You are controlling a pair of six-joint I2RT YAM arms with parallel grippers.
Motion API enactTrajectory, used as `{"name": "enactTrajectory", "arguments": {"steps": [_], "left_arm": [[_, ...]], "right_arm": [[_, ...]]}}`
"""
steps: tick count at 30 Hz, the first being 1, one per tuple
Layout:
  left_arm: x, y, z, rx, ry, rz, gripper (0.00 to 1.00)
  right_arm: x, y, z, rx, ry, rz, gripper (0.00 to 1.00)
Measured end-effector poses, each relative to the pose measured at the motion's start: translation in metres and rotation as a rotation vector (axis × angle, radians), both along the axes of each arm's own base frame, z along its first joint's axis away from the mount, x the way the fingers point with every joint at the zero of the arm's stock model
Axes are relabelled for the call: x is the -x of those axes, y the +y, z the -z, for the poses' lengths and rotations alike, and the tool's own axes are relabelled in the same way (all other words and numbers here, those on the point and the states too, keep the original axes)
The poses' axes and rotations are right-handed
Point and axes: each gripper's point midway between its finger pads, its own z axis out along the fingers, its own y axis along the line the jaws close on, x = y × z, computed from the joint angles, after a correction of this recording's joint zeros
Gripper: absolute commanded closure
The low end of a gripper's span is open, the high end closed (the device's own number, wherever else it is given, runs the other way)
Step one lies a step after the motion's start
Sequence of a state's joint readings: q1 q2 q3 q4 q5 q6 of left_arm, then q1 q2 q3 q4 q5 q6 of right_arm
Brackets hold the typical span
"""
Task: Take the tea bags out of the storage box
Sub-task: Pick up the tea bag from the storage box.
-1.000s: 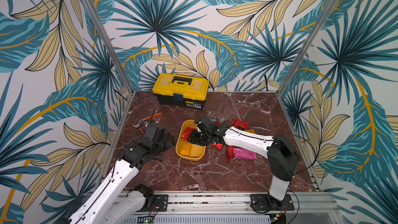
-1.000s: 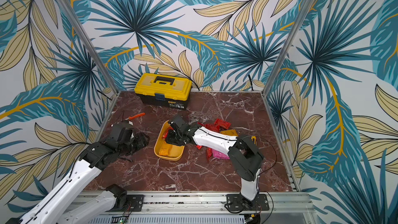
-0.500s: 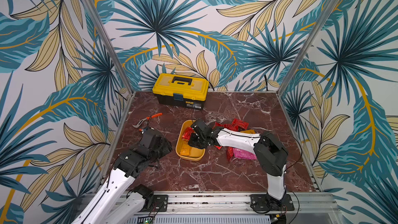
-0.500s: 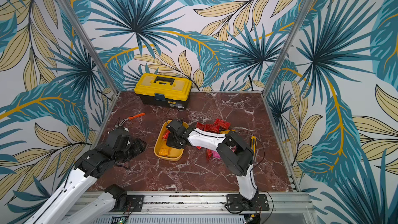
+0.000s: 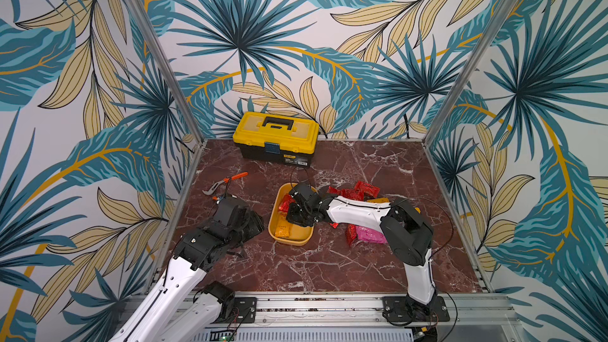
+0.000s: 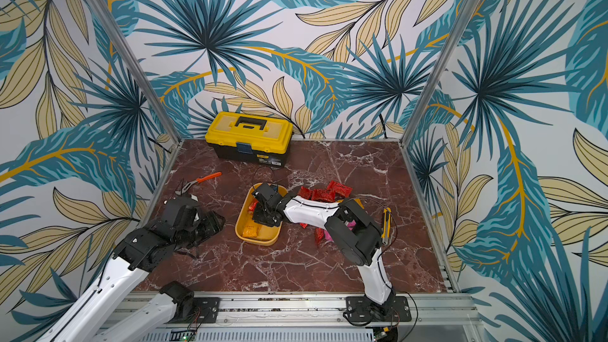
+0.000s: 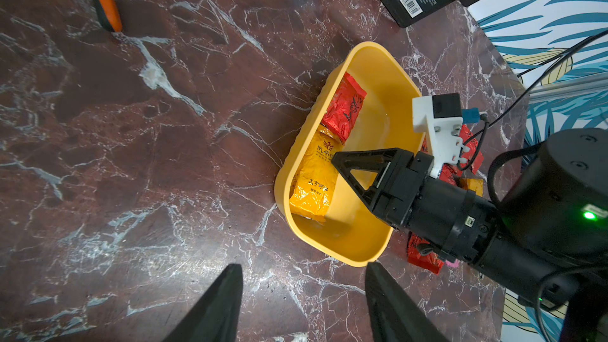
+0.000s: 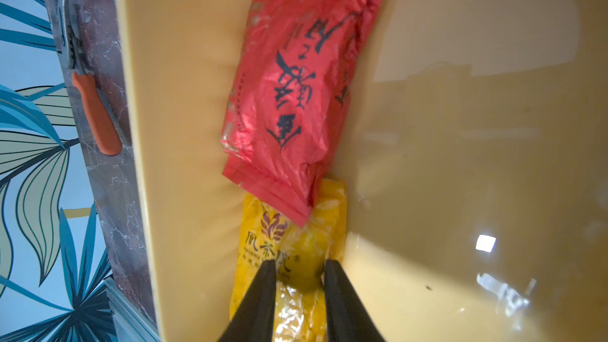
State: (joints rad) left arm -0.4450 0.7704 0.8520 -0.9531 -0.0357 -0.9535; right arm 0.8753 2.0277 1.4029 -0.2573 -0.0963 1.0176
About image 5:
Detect yellow tea bag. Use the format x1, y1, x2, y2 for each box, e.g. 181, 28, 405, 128
367, 197, 390, 204
275, 223, 293, 239

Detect yellow plastic storage box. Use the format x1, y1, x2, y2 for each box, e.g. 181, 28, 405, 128
268, 183, 314, 246

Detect orange handled water pump pliers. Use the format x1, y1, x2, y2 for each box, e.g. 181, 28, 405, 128
203, 172, 249, 196

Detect aluminium corner post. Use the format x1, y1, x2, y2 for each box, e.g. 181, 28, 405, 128
124, 0, 205, 146
423, 0, 518, 148

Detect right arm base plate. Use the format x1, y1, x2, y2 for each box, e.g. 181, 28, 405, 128
382, 295, 451, 326

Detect yellow black plastic toolbox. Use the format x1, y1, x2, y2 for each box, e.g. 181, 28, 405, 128
233, 112, 320, 168

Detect pink tea bag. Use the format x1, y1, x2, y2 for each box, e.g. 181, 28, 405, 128
356, 226, 387, 245

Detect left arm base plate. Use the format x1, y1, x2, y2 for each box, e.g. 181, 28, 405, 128
215, 297, 257, 325

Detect left aluminium corner post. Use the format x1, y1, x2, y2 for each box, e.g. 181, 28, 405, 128
124, 0, 205, 146

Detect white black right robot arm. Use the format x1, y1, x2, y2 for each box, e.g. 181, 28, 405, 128
287, 183, 436, 306

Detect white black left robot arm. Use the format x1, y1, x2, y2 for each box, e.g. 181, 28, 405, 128
111, 196, 264, 341

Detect aluminium front rail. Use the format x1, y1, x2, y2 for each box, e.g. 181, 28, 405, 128
236, 291, 519, 327

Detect right aluminium corner post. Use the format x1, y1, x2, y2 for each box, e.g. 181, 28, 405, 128
423, 0, 518, 148

